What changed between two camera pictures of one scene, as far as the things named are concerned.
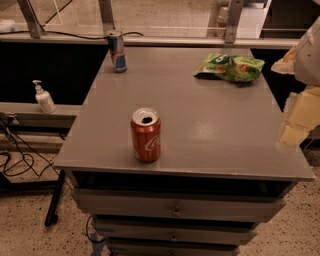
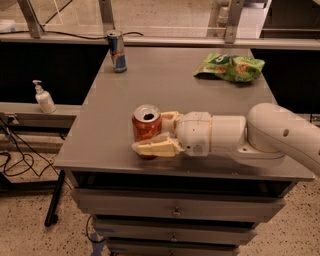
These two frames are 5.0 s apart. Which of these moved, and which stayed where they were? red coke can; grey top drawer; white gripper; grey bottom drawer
Moved: white gripper
Stayed: grey bottom drawer; red coke can; grey top drawer
